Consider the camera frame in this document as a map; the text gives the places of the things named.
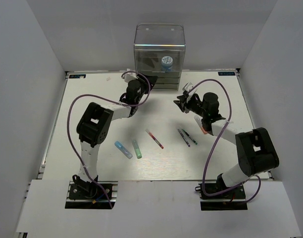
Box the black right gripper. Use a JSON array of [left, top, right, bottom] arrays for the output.
[[174, 94, 208, 118]]

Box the blue white slime jar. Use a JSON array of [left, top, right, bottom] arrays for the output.
[[161, 56, 173, 71]]

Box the orange highlighter marker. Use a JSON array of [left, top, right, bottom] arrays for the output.
[[194, 115, 207, 134]]

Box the green gel pen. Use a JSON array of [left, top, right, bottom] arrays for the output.
[[182, 129, 198, 145]]

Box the purple gel pen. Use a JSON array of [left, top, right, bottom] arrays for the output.
[[177, 129, 191, 147]]

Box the red gel pen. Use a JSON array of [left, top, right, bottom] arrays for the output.
[[146, 129, 164, 149]]

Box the green highlighter marker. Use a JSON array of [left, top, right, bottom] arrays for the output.
[[132, 139, 142, 159]]

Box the blue highlighter marker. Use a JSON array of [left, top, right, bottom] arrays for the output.
[[114, 141, 133, 159]]

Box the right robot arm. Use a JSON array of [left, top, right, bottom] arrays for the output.
[[174, 92, 279, 198]]

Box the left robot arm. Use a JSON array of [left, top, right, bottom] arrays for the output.
[[73, 74, 158, 198]]

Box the clear acrylic drawer organizer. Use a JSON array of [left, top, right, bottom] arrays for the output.
[[134, 23, 186, 90]]

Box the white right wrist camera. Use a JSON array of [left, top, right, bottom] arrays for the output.
[[182, 82, 197, 96]]

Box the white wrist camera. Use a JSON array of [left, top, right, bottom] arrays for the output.
[[121, 69, 137, 83], [182, 82, 197, 96]]

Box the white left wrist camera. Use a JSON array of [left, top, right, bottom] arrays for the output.
[[121, 69, 137, 83]]

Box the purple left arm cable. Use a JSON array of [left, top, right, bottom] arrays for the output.
[[68, 71, 152, 208]]

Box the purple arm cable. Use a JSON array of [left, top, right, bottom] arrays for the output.
[[68, 71, 152, 208], [190, 79, 262, 205]]

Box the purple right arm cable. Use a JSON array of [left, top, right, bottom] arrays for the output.
[[190, 79, 262, 205]]

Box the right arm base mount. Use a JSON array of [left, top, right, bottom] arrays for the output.
[[195, 183, 248, 211]]

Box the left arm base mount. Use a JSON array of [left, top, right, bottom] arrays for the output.
[[65, 175, 118, 210]]

